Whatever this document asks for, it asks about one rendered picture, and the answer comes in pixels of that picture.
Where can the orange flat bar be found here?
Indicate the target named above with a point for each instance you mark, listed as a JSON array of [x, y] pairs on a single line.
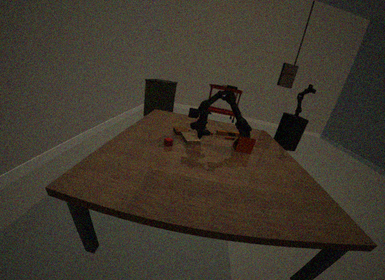
[[223, 132]]

